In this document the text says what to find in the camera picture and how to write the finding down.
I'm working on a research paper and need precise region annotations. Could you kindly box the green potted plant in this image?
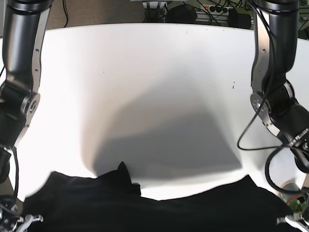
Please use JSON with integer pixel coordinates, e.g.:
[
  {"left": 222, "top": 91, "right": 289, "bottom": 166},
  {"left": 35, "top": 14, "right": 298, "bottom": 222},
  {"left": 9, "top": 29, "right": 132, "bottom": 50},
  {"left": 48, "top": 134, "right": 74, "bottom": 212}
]
[{"left": 290, "top": 198, "right": 307, "bottom": 213}]

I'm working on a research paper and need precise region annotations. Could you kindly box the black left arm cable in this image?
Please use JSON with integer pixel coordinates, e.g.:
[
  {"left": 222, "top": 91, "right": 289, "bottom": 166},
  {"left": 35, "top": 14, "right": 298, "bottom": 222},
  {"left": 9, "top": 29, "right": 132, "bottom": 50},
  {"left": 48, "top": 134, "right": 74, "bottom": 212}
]
[{"left": 237, "top": 0, "right": 309, "bottom": 194}]

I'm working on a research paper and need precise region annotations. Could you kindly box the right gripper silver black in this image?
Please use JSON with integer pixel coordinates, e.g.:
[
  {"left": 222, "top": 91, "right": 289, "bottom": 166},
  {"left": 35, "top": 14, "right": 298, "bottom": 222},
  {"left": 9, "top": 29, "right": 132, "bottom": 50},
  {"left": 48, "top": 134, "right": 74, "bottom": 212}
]
[{"left": 0, "top": 195, "right": 43, "bottom": 232}]

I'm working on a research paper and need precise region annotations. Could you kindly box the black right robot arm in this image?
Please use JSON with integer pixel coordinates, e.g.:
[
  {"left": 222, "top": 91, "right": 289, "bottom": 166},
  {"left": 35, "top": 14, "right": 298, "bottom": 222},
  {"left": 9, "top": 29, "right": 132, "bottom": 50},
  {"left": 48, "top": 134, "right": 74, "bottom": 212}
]
[{"left": 0, "top": 0, "right": 53, "bottom": 232}]

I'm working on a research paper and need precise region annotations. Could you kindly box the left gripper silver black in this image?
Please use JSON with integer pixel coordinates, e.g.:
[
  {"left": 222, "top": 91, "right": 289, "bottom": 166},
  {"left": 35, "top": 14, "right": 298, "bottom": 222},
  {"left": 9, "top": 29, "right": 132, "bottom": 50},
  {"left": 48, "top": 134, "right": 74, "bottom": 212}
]
[{"left": 276, "top": 212, "right": 309, "bottom": 232}]

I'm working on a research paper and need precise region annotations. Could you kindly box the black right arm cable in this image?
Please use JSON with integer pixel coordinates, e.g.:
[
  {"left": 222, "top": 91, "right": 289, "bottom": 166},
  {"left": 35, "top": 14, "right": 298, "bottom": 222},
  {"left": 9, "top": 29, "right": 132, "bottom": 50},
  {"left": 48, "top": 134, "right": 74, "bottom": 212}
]
[{"left": 0, "top": 67, "right": 20, "bottom": 213}]

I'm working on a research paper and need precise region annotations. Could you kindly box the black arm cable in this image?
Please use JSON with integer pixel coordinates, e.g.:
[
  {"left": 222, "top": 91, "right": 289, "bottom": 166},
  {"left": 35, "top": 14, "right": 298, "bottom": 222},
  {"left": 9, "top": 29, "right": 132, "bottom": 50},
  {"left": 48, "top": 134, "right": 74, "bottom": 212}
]
[
  {"left": 237, "top": 0, "right": 309, "bottom": 194},
  {"left": 0, "top": 67, "right": 20, "bottom": 213}
]

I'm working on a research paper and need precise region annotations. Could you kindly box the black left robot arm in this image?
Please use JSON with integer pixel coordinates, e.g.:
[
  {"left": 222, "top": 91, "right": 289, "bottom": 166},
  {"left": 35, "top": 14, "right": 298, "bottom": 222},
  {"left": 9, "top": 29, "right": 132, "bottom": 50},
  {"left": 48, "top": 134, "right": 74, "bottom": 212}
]
[{"left": 249, "top": 0, "right": 309, "bottom": 194}]

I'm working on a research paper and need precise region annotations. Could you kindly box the grey plant pot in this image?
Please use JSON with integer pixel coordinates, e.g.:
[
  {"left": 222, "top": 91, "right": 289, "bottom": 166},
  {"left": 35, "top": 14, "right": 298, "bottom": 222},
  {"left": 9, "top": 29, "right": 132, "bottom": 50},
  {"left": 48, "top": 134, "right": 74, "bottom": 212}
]
[{"left": 278, "top": 179, "right": 302, "bottom": 203}]

